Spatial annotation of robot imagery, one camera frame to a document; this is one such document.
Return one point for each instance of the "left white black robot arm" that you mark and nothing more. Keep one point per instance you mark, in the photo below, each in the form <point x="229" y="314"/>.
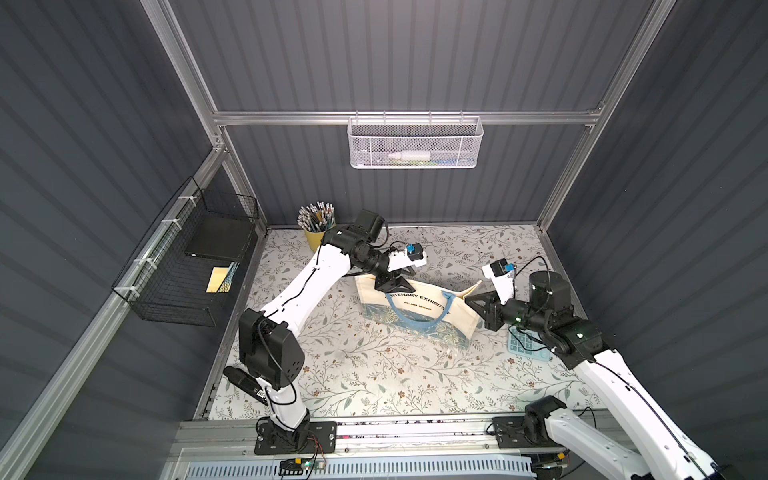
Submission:
<point x="268" y="346"/>

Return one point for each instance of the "aluminium rail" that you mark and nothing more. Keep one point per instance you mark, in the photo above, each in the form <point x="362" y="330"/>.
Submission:
<point x="440" y="434"/>

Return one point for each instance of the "white wire mesh basket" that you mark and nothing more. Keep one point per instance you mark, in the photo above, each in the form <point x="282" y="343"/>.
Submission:
<point x="454" y="142"/>

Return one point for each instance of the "yellow notepad in basket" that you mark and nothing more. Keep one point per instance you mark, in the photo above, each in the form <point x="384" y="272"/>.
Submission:
<point x="221" y="279"/>

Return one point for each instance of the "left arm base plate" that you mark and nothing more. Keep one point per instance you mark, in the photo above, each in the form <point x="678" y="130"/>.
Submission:
<point x="310" y="438"/>

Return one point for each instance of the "white bottle in basket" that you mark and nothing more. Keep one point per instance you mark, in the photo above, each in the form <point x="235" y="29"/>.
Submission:
<point x="410" y="156"/>

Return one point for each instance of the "black wire wall basket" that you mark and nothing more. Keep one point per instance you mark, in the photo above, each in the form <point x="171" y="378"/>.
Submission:
<point x="161" y="283"/>

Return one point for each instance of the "cream canvas tote bag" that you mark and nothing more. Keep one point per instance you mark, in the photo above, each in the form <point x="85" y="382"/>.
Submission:
<point x="430" y="311"/>

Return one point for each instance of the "black remote device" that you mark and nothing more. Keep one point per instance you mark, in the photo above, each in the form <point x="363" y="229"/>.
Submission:
<point x="243" y="381"/>

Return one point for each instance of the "floral table mat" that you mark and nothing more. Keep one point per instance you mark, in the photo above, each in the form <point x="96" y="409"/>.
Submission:
<point x="356" y="367"/>

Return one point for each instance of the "yellow pencil cup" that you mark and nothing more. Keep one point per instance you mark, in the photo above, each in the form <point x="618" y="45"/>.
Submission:
<point x="314" y="239"/>

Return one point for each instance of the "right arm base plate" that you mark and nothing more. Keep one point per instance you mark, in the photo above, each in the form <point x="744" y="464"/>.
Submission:
<point x="514" y="431"/>

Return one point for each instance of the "teal calculator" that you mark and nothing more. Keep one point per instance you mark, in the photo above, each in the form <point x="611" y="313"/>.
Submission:
<point x="527" y="345"/>

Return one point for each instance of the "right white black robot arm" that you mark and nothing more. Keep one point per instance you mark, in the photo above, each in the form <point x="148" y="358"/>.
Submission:
<point x="661" y="449"/>

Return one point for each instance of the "white perforated cable duct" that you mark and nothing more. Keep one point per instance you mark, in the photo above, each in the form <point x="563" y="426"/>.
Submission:
<point x="485" y="466"/>

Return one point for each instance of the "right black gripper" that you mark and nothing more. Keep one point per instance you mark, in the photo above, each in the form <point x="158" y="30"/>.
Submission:
<point x="494" y="308"/>

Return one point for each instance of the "black notebook in basket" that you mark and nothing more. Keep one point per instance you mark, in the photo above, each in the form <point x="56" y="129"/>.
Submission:
<point x="220" y="238"/>

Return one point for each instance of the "bundle of pencils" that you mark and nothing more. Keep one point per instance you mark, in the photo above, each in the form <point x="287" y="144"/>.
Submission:
<point x="316" y="217"/>

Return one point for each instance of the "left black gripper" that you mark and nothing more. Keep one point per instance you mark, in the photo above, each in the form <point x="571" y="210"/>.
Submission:
<point x="391" y="274"/>

